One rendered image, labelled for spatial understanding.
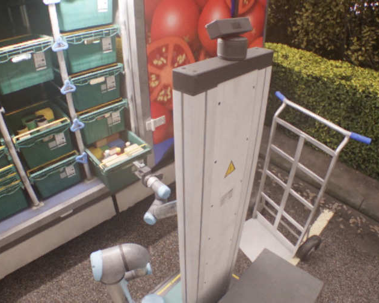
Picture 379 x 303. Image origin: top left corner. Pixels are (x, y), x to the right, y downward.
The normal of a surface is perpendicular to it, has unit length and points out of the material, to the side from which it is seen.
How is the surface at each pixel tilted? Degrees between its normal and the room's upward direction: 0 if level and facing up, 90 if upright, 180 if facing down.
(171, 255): 0
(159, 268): 0
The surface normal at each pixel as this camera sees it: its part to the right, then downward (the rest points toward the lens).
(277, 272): 0.00, -0.82
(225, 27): 0.64, -0.06
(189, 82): -0.68, 0.41
